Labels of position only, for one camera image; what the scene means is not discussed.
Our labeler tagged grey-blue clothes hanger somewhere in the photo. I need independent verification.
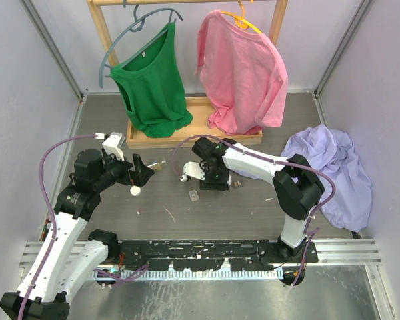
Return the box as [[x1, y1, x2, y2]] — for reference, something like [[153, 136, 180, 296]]
[[88, 1, 185, 89]]

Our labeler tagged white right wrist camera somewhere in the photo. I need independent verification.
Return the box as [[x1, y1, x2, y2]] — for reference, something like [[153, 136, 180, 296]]
[[179, 161, 205, 182]]

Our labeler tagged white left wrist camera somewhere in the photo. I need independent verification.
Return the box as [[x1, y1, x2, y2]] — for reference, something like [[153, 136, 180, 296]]
[[102, 132, 125, 161]]

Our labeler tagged green t-shirt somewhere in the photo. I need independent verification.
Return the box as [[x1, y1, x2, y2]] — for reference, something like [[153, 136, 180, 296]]
[[109, 23, 193, 138]]

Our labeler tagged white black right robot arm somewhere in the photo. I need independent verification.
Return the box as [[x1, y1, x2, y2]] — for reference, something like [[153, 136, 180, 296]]
[[181, 137, 325, 263]]

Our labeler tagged wooden clothes rack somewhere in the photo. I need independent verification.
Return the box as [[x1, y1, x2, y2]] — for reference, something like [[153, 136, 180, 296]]
[[87, 0, 288, 149]]

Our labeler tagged white slotted cable duct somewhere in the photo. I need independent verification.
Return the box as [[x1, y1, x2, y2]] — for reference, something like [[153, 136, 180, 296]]
[[86, 266, 284, 281]]

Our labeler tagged pink t-shirt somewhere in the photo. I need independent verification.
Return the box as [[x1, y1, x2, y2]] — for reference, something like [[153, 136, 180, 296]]
[[196, 10, 288, 135]]

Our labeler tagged aluminium frame rail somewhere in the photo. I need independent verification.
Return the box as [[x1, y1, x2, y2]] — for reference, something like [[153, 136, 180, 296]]
[[19, 239, 382, 268]]

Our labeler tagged clear bottle of yellow capsules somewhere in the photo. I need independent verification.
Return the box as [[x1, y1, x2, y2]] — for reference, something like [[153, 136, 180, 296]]
[[146, 159, 167, 171]]

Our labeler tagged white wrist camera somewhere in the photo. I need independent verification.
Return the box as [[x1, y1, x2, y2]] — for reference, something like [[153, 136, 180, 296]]
[[102, 132, 125, 161], [179, 161, 205, 182]]

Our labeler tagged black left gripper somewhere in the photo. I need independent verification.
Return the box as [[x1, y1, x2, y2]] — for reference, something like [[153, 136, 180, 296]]
[[93, 149, 153, 192]]

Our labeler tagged lavender crumpled cloth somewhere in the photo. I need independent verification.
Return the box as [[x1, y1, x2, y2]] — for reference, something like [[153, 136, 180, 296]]
[[231, 123, 373, 233]]

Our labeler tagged white pill bottle cap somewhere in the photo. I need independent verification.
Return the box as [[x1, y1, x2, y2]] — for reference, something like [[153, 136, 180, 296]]
[[129, 185, 141, 197]]

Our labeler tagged yellow clothes hanger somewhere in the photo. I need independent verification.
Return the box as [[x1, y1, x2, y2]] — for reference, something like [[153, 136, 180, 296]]
[[220, 1, 262, 34]]

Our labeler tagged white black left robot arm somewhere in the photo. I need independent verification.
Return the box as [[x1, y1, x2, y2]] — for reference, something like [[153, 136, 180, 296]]
[[0, 149, 154, 319]]

